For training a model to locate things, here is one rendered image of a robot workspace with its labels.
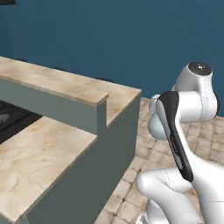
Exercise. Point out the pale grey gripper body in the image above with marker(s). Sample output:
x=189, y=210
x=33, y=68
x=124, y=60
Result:
x=157, y=127

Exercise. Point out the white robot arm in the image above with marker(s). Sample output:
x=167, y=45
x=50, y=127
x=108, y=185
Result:
x=204, y=189

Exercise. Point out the grey-green kitchen island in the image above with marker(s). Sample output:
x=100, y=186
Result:
x=96, y=163

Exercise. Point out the black hob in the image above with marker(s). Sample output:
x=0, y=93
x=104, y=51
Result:
x=13, y=118

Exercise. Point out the dark wall fitting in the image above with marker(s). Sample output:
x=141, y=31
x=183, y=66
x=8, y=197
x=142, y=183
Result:
x=6, y=1

